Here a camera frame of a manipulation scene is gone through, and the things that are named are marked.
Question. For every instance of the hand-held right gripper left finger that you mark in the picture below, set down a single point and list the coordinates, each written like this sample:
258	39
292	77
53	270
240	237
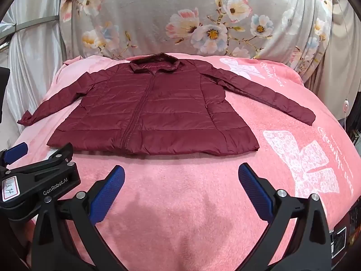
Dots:
108	192

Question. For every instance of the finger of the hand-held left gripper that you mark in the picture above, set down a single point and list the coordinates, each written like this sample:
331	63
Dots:
15	150
53	155

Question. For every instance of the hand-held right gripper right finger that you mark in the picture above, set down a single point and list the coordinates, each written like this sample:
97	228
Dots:
253	187

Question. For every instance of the maroon puffer jacket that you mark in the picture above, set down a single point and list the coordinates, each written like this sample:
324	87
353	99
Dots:
169	110

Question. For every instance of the pink blanket with white bows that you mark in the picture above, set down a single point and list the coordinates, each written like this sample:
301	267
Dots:
180	197

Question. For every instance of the white curtain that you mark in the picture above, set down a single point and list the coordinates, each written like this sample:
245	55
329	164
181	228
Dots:
31	62

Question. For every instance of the dark furniture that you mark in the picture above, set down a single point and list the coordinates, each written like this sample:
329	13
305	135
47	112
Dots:
342	231

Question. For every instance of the white drape cloth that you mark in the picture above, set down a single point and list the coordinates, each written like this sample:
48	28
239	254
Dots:
341	50

